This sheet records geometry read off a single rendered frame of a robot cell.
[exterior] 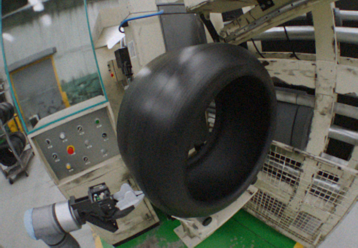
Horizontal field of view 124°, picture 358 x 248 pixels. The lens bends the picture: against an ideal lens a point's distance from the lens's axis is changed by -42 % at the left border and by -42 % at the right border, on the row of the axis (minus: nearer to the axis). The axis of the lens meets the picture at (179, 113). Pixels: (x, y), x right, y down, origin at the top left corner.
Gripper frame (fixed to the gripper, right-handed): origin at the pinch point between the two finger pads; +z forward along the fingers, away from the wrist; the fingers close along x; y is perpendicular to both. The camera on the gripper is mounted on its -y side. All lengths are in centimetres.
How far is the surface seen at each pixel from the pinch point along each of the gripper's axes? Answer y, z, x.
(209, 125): -7, 63, 39
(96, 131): 1, -5, 64
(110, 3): 439, 189, 924
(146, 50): 42, 19, 27
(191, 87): 30.7, 11.6, -11.3
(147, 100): 28.6, 4.6, -5.5
